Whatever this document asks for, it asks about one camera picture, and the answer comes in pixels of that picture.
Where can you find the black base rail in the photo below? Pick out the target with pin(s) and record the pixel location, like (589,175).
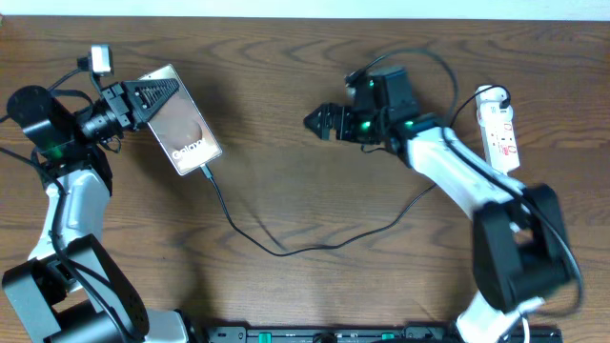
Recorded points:
(418,333)

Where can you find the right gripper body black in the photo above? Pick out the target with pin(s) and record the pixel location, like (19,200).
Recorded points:
(363,127)

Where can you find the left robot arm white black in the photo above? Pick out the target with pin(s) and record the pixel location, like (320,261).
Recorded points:
(70,289)

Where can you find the white power strip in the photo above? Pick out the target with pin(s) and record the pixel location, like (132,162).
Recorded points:
(495,118)

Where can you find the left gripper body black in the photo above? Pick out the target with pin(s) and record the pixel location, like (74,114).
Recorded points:
(107,119)

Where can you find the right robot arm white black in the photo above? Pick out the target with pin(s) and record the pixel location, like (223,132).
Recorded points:
(520,251)

